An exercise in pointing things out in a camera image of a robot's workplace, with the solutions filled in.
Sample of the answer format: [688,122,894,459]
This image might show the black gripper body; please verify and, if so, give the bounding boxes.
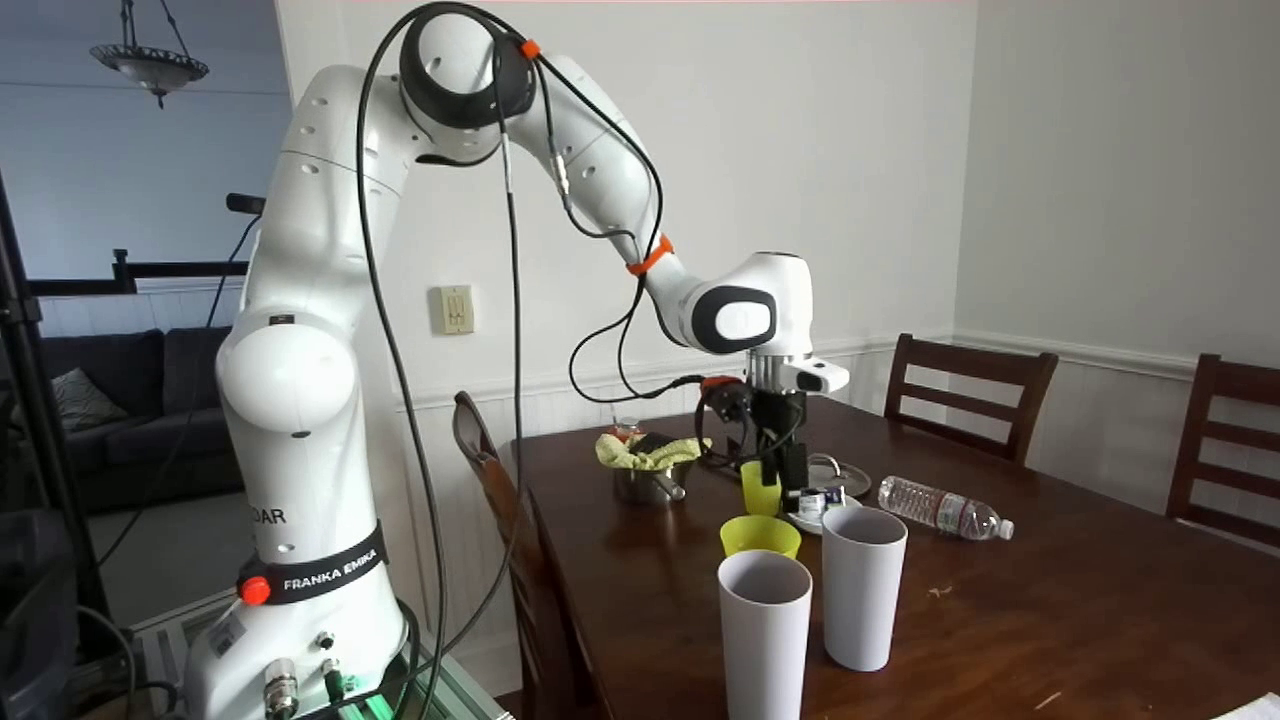
[728,384,808,455]

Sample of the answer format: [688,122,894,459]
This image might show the white bowl with items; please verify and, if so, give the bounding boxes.
[790,490,858,535]

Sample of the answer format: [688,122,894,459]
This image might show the dark sofa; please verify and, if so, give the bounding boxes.
[42,329,239,518]

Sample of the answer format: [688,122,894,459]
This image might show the brown wooden chair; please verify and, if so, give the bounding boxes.
[454,392,581,720]

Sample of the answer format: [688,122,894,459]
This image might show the wall light switch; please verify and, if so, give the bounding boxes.
[430,283,475,335]

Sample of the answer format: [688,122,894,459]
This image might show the hanging ceiling lamp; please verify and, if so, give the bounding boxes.
[93,0,208,104]

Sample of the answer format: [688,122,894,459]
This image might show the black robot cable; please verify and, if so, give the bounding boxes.
[348,0,538,720]

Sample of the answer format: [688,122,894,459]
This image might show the pot with yellow cloth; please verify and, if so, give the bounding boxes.
[593,431,710,510]

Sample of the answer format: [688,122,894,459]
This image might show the dark wooden chair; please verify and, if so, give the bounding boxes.
[886,335,1058,459]
[1165,357,1280,554]

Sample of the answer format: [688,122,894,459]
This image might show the white tall cup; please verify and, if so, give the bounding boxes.
[717,554,813,720]
[824,510,908,673]

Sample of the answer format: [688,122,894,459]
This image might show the clear plastic water bottle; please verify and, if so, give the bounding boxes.
[875,476,1016,542]

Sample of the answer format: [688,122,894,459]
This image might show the yellow plastic bowl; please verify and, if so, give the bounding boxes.
[720,518,806,560]

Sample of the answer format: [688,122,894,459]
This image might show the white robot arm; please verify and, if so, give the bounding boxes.
[184,0,850,720]

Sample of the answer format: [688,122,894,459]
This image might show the glass pot lid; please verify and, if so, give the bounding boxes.
[808,454,872,500]

